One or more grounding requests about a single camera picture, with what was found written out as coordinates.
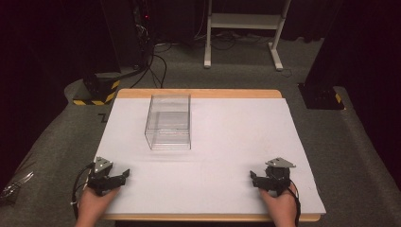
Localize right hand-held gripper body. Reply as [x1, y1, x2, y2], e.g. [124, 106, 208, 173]
[260, 157, 297, 197]

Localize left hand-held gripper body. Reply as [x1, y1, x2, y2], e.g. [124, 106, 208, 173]
[86, 156, 125, 197]

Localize person's left hand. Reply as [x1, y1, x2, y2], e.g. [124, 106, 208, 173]
[75, 185, 122, 227]

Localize person's right hand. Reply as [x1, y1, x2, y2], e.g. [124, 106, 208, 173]
[258, 182, 299, 227]

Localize white table sheet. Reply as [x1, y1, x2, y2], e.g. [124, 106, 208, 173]
[94, 96, 327, 216]

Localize clear plastic box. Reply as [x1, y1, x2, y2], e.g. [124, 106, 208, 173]
[144, 93, 193, 151]

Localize shiny clear plastic wrap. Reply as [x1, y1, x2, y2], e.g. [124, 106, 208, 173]
[0, 170, 35, 202]

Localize black yellow striped stand base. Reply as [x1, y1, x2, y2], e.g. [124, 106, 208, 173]
[72, 71, 122, 107]

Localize wooden table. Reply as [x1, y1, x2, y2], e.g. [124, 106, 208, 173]
[99, 88, 322, 223]

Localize dark curtain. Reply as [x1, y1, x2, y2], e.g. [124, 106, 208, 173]
[0, 0, 122, 190]
[303, 0, 401, 190]

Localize dark equipment rack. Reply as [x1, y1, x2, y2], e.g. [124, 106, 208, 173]
[131, 0, 156, 70]

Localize white metal stand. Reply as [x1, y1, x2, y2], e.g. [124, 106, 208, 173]
[203, 0, 293, 72]

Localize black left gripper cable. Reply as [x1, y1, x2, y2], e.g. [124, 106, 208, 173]
[71, 161, 96, 219]

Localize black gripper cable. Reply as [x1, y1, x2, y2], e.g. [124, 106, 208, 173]
[287, 179, 303, 227]
[71, 161, 96, 219]

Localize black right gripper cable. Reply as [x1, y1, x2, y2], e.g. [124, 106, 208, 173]
[287, 179, 303, 227]

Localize black floor cables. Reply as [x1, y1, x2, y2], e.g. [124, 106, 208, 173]
[130, 44, 168, 90]

